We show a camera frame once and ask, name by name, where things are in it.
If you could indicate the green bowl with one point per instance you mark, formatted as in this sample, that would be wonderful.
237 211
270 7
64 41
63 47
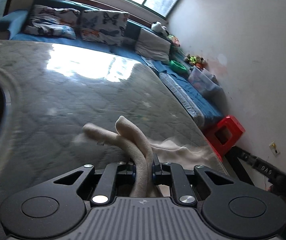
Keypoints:
179 66

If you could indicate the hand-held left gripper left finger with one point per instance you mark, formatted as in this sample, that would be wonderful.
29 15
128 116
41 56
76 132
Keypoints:
133 173

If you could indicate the clear storage box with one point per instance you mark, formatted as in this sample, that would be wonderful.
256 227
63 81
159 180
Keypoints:
203 82

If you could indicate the panda plush toy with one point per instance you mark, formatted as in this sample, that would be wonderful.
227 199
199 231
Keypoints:
158 26

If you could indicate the red plastic stool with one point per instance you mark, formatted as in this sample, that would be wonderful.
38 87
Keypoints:
233 126

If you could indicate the orange green plush toy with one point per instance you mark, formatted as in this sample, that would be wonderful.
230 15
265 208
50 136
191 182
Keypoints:
174 40

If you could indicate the grey pillow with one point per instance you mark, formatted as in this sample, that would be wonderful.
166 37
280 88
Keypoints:
153 46

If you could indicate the dark teal sofa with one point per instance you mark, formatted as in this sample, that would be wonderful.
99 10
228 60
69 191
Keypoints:
50 6

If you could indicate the grey quilted star table cover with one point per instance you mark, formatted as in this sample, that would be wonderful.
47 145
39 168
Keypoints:
70 100

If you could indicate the cream sweatshirt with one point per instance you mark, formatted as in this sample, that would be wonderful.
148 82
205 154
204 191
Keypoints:
138 150

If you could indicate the small plush toys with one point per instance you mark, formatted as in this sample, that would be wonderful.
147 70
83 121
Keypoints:
195 59

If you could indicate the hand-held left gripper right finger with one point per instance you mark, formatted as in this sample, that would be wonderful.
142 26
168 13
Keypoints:
154 173

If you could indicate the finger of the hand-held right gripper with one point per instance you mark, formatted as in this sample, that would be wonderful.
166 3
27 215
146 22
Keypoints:
245 156

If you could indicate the butterfly print pillow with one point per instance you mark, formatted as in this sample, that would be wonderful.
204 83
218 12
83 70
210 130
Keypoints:
47 17
103 27

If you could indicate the blue blanket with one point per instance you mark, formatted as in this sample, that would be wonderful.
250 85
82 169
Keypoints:
195 105

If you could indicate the wall socket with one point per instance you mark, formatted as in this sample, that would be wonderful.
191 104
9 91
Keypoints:
275 148

